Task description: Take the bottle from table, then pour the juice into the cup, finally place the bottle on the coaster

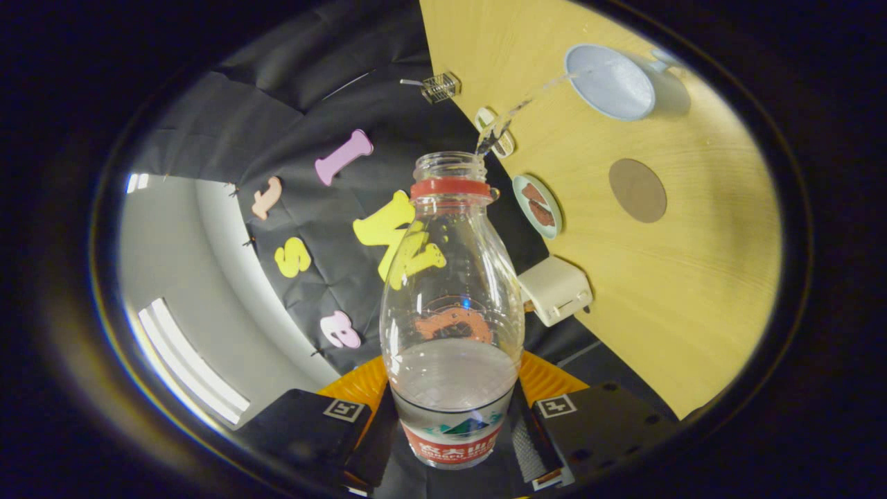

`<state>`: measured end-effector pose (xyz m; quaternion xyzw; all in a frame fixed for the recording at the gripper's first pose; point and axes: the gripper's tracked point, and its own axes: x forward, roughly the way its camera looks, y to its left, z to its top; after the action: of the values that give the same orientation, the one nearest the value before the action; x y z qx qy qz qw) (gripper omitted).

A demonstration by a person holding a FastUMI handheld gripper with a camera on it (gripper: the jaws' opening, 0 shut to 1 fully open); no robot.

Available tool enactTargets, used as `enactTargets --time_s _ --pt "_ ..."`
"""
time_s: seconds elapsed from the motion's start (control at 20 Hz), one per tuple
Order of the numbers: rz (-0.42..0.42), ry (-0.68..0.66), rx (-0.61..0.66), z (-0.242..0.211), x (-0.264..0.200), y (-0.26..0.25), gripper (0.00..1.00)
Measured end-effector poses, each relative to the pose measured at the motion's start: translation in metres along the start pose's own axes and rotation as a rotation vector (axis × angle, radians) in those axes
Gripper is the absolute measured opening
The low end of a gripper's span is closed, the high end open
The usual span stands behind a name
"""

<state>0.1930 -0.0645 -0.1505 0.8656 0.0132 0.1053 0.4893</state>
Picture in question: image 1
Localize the pale green plate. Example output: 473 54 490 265
512 174 563 240

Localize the round brown coaster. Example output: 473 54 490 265
608 158 668 224

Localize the white cup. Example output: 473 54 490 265
564 44 690 122

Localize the large ceiling light panel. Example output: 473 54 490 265
137 298 250 425

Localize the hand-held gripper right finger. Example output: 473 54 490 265
509 350 678 493

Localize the clear plastic juice bottle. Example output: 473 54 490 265
380 151 525 471

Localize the wooden table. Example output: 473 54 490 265
419 0 784 420

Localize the white toaster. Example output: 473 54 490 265
518 256 594 327

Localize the wire mesh holder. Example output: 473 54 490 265
421 71 462 105

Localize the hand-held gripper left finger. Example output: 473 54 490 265
232 356 400 494

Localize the white divided snack dish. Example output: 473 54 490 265
475 107 516 159

